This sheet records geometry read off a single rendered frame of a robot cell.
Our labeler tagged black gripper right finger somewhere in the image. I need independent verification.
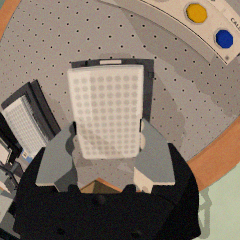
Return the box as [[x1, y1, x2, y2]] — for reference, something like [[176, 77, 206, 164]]
[[133, 118, 201, 240]]

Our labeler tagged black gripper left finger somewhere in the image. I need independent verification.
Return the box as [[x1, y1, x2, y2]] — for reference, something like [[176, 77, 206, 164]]
[[13, 121, 78, 235]]

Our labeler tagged grey base plate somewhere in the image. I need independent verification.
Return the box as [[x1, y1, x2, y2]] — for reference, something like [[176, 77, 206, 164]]
[[0, 0, 240, 191]]

